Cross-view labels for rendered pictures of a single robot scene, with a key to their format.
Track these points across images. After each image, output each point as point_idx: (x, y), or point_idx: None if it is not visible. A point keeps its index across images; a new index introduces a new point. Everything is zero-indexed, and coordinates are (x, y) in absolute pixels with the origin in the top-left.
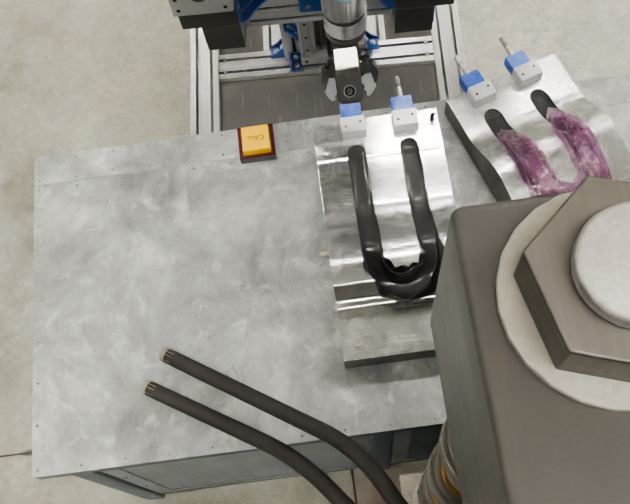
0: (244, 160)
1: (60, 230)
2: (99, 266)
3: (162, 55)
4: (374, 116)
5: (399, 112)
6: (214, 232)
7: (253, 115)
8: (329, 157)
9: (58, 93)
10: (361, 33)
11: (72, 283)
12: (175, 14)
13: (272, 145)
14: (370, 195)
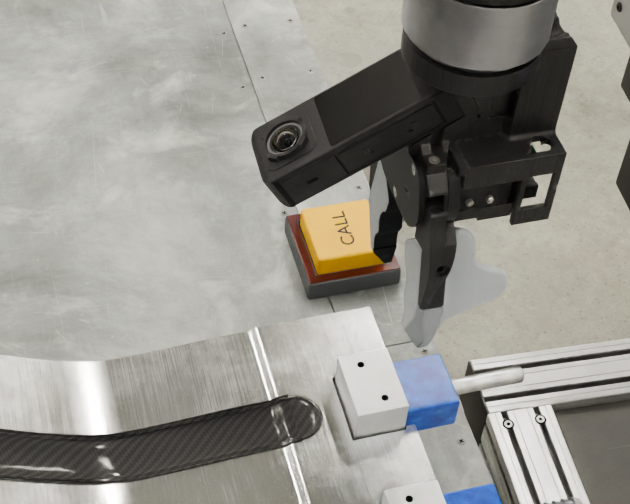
0: (287, 226)
1: None
2: (17, 32)
3: None
4: (426, 454)
5: (434, 500)
6: (97, 201)
7: (619, 469)
8: (272, 354)
9: (599, 182)
10: (437, 57)
11: None
12: (613, 10)
13: (335, 274)
14: (161, 470)
